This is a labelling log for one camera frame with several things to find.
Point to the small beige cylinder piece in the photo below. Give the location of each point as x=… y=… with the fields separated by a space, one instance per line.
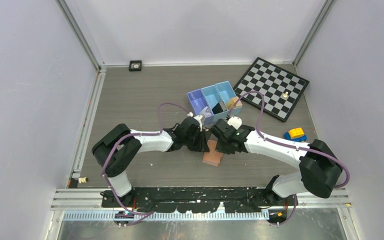
x=82 y=180

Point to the light blue bin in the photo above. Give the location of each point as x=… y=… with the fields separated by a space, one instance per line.
x=212 y=96
x=229 y=96

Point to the purple plastic bin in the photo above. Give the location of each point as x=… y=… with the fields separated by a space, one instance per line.
x=198 y=102

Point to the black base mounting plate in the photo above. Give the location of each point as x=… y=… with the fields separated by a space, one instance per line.
x=197 y=200

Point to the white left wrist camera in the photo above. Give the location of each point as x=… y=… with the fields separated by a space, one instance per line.
x=199 y=118

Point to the blue yellow toy car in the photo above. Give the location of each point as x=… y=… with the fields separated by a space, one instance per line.
x=295 y=135

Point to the tan card right bin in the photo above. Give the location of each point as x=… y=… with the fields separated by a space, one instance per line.
x=234 y=103

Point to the silver card purple bin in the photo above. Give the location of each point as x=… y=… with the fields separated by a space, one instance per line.
x=206 y=113

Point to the aluminium rail frame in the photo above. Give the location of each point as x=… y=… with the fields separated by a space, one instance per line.
x=86 y=204

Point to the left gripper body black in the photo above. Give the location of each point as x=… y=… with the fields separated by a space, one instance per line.
x=195 y=143

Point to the right light blue bin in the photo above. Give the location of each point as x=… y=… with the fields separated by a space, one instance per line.
x=229 y=96

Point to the small black square device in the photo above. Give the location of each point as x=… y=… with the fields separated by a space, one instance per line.
x=135 y=66

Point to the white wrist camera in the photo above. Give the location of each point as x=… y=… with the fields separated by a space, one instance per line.
x=199 y=118
x=235 y=122

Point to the brown leather card holder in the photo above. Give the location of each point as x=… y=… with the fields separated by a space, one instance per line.
x=212 y=157

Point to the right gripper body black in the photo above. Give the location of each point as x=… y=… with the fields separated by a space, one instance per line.
x=222 y=147

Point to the middle light blue bin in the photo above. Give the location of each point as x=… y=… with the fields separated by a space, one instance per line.
x=212 y=96

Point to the black card middle bin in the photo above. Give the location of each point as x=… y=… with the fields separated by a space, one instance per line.
x=219 y=108

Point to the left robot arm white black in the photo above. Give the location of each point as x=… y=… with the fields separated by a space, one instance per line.
x=116 y=150

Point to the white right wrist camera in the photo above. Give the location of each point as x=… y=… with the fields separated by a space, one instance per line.
x=235 y=122

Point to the black white chessboard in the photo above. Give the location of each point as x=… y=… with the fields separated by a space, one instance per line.
x=271 y=81

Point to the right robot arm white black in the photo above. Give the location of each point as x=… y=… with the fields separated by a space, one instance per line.
x=317 y=172

